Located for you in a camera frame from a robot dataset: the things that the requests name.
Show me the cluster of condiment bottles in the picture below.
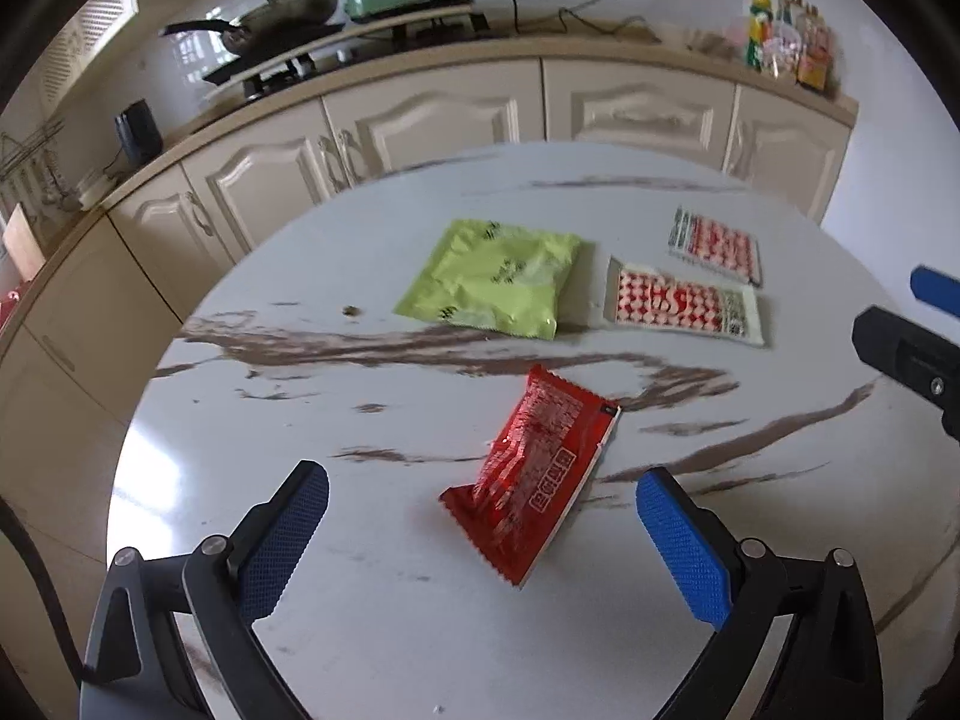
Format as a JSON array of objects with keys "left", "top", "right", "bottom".
[{"left": 742, "top": 0, "right": 839, "bottom": 96}]

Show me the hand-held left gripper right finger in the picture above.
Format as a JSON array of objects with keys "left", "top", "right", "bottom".
[{"left": 636, "top": 466, "right": 886, "bottom": 720}]

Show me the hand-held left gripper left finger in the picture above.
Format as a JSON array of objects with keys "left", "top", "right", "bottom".
[{"left": 79, "top": 460, "right": 331, "bottom": 720}]

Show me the wooden cutting board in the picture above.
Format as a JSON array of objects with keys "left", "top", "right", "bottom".
[{"left": 1, "top": 204, "right": 47, "bottom": 284}]

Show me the black power cable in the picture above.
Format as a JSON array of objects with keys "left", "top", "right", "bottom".
[{"left": 472, "top": 0, "right": 665, "bottom": 42}]

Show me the cream lattice door cabinet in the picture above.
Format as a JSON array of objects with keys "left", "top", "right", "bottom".
[{"left": 34, "top": 0, "right": 141, "bottom": 115}]

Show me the dark blue kettle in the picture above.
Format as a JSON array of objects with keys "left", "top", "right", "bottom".
[{"left": 114, "top": 99, "right": 164, "bottom": 167}]

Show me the black gas stove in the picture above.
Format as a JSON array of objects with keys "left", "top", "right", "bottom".
[{"left": 201, "top": 9, "right": 490, "bottom": 100}]

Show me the wall utensil rack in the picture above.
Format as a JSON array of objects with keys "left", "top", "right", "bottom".
[{"left": 0, "top": 118, "right": 70, "bottom": 205}]

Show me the stack of white bowls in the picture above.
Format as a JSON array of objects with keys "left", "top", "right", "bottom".
[{"left": 73, "top": 171, "right": 115, "bottom": 212}]

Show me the round white marble table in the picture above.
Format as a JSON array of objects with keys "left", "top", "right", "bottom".
[{"left": 105, "top": 139, "right": 960, "bottom": 720}]

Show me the red white patterned packet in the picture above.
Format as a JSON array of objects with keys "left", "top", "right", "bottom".
[
  {"left": 603, "top": 256, "right": 767, "bottom": 348},
  {"left": 666, "top": 206, "right": 764, "bottom": 288}
]

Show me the black wok with lid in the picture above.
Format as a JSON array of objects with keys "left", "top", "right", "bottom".
[{"left": 160, "top": 0, "right": 344, "bottom": 59}]

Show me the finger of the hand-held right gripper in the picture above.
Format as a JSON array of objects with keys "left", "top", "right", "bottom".
[
  {"left": 910, "top": 265, "right": 960, "bottom": 323},
  {"left": 852, "top": 304, "right": 960, "bottom": 440}
]

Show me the light green snack packet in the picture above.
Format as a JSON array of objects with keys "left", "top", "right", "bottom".
[{"left": 392, "top": 218, "right": 584, "bottom": 341}]

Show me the red snack packet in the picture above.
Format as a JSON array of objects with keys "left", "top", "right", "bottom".
[{"left": 439, "top": 364, "right": 623, "bottom": 588}]

